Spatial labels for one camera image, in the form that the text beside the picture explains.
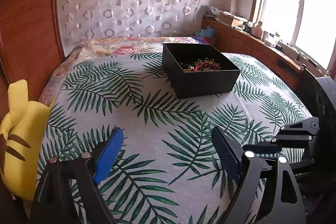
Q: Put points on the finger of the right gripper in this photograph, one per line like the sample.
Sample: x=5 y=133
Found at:
x=263 y=149

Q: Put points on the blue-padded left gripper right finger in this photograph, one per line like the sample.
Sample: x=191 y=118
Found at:
x=239 y=165

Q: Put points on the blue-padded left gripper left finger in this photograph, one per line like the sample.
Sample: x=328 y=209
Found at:
x=104 y=155

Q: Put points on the black jewelry box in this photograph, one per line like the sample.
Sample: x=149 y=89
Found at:
x=196 y=84

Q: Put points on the tangled jewelry pile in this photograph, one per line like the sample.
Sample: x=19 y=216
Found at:
x=201 y=66

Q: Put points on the palm leaf print bedsheet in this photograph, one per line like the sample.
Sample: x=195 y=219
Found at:
x=167 y=170

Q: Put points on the yellow plush toy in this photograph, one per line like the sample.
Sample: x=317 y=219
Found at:
x=22 y=130

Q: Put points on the floral quilt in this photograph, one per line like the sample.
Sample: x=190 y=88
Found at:
x=102 y=48

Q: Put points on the wooden sideboard cabinet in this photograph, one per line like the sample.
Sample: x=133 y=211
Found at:
x=230 y=40

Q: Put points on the pink bottle on sideboard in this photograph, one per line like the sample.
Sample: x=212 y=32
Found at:
x=257 y=30

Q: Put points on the blue tissue box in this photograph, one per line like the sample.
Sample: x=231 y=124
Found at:
x=206 y=33

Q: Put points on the brown wooden wardrobe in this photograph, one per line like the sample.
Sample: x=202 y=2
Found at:
x=30 y=45

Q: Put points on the cardboard box on sideboard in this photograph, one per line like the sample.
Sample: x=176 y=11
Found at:
x=231 y=20

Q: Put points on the window with white frame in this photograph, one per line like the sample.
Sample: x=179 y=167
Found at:
x=303 y=25

